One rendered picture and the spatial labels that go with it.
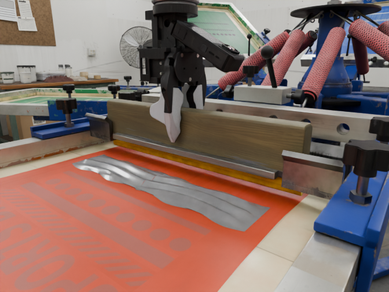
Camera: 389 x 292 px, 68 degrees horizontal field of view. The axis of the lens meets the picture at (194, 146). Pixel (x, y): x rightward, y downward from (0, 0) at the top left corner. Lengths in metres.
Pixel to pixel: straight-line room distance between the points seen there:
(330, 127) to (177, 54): 0.32
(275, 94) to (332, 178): 0.35
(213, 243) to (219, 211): 0.06
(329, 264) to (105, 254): 0.20
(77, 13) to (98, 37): 0.43
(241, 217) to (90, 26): 4.71
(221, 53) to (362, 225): 0.27
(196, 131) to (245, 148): 0.09
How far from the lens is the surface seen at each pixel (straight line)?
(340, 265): 0.26
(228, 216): 0.36
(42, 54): 4.55
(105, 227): 0.36
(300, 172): 0.39
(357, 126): 0.60
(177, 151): 0.49
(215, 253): 0.31
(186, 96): 0.51
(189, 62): 0.48
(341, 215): 0.31
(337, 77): 1.19
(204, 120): 0.46
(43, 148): 0.64
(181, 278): 0.28
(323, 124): 0.61
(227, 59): 0.42
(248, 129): 0.42
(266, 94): 0.70
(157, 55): 0.48
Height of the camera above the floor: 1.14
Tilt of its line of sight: 16 degrees down
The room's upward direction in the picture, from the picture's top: straight up
